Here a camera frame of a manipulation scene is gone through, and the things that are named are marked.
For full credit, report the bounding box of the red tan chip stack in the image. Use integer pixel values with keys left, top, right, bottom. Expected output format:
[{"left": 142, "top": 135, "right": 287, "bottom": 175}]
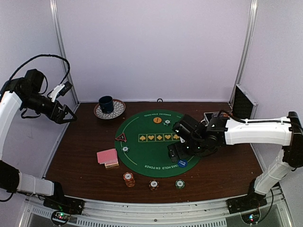
[{"left": 123, "top": 172, "right": 135, "bottom": 187}]

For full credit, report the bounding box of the red-backed playing card deck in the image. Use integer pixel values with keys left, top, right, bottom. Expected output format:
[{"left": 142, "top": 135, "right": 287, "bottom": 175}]
[{"left": 97, "top": 148, "right": 119, "bottom": 168}]

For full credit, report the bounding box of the aluminium poker chip case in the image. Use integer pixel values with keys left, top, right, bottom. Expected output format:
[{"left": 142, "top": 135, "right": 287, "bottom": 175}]
[{"left": 203, "top": 83, "right": 258, "bottom": 121}]

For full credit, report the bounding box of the dark blue mug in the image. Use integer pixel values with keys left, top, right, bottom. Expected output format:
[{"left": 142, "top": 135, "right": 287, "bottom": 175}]
[{"left": 98, "top": 96, "right": 114, "bottom": 114}]

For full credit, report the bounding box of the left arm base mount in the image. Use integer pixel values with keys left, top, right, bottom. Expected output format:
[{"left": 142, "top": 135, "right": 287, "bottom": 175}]
[{"left": 43, "top": 197, "right": 85, "bottom": 227}]

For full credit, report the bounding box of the red triangular dealer button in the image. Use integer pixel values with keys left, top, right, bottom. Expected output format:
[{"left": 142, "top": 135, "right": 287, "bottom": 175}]
[{"left": 115, "top": 132, "right": 127, "bottom": 142}]

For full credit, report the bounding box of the left aluminium frame post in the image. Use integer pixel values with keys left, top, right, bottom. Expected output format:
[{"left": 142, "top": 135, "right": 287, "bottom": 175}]
[{"left": 49, "top": 0, "right": 80, "bottom": 107}]

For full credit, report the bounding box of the orange big blind button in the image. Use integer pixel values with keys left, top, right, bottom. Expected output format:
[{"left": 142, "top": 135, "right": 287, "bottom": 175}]
[{"left": 153, "top": 117, "right": 162, "bottom": 124}]

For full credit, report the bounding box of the right aluminium frame post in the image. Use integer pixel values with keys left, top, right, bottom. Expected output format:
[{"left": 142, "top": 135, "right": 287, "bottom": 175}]
[{"left": 229, "top": 0, "right": 259, "bottom": 106}]

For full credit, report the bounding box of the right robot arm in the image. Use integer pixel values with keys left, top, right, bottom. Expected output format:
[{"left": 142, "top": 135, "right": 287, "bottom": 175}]
[{"left": 168, "top": 112, "right": 303, "bottom": 209}]

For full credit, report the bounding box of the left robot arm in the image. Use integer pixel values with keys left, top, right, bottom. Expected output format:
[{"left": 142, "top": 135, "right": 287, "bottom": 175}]
[{"left": 0, "top": 69, "right": 77, "bottom": 210}]

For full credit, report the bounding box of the blue small blind button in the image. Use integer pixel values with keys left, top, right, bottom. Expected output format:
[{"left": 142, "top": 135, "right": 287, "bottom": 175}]
[{"left": 178, "top": 159, "right": 188, "bottom": 168}]

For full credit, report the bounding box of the round green poker mat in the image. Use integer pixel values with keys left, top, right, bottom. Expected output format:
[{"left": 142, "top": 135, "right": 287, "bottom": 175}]
[{"left": 115, "top": 109, "right": 200, "bottom": 178}]

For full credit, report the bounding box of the floral patterned saucer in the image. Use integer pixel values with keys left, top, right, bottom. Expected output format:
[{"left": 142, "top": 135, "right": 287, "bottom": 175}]
[{"left": 93, "top": 99, "right": 126, "bottom": 120}]

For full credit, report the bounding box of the aluminium front rail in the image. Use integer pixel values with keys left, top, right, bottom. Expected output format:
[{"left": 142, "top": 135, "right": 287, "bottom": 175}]
[{"left": 21, "top": 184, "right": 294, "bottom": 227}]

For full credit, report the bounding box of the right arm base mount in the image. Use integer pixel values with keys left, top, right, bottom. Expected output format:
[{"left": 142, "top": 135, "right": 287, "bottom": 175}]
[{"left": 226, "top": 196, "right": 267, "bottom": 225}]

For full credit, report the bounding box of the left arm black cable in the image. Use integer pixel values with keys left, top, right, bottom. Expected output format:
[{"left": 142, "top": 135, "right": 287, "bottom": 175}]
[{"left": 7, "top": 53, "right": 71, "bottom": 86}]

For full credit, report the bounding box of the green 20 chip stack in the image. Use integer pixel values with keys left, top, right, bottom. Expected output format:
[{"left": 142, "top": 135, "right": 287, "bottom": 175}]
[{"left": 175, "top": 179, "right": 186, "bottom": 189}]

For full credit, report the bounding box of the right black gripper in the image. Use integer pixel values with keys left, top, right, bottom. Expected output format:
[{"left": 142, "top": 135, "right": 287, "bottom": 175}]
[{"left": 168, "top": 137, "right": 206, "bottom": 163}]

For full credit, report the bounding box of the aluminium frame post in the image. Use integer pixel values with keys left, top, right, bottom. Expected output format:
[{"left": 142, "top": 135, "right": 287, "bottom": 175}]
[
  {"left": 49, "top": 0, "right": 80, "bottom": 107},
  {"left": 229, "top": 0, "right": 259, "bottom": 106}
]

